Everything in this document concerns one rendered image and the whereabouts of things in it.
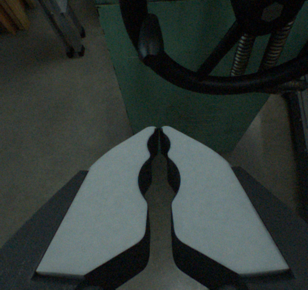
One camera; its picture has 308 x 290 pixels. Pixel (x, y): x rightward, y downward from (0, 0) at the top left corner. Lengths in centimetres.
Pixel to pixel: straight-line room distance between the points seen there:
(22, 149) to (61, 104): 30
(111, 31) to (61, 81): 95
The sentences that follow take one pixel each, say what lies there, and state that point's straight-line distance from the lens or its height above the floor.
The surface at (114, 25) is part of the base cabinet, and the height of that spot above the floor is 67.
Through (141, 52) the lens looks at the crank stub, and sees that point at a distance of 20.
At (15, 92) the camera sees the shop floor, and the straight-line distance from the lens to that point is 151.
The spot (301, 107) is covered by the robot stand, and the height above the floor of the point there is 15.
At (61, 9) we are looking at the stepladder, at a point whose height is 26.
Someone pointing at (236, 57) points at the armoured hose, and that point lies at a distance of 39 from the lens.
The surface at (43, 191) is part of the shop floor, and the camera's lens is 111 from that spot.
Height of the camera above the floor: 94
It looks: 62 degrees down
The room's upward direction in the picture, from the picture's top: 6 degrees counter-clockwise
